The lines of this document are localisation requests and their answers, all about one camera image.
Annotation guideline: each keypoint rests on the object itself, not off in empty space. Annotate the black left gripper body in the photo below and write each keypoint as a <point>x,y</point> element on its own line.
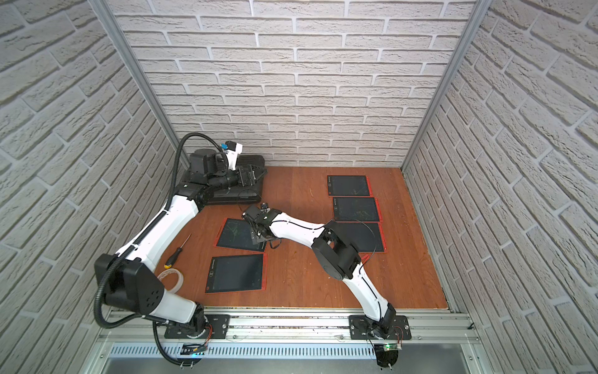
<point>245,175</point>

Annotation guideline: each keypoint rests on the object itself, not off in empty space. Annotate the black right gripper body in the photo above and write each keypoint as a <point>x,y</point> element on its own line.
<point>255,234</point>

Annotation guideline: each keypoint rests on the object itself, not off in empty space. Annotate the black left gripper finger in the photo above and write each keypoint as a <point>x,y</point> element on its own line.
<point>258,178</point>
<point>256,170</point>

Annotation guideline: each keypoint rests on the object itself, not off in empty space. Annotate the red tablet with green scribbles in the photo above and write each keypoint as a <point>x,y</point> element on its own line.
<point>351,208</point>

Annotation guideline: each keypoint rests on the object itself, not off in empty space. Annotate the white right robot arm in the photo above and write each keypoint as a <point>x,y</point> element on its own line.
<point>337,253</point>

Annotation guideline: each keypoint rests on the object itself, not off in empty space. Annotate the black plastic tool case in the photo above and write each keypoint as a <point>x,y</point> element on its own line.
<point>199,181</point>

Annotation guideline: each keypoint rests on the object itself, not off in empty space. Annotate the clear tape roll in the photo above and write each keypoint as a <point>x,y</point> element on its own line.
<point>172,279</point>

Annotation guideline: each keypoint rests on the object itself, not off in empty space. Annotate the yellow handled screwdriver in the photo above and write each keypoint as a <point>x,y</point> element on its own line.
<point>174,257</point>

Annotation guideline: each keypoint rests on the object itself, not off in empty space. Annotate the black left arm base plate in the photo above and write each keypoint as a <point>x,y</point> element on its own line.
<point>200,327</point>

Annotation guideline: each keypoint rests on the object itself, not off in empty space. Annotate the white perforated cable duct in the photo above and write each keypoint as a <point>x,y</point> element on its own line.
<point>254,351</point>

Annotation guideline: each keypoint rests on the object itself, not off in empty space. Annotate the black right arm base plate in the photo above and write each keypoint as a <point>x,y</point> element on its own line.
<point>362,328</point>

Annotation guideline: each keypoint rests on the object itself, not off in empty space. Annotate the aluminium front rail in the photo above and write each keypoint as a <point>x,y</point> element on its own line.
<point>313,326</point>

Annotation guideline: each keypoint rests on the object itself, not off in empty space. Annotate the left aluminium corner post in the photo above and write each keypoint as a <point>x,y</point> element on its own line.
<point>124,49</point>

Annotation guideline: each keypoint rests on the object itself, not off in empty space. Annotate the aluminium corner post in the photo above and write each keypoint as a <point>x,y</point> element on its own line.
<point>124,49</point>
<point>479,11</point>

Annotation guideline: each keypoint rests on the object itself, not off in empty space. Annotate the right aluminium corner post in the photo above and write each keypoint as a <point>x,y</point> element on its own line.
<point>479,11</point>

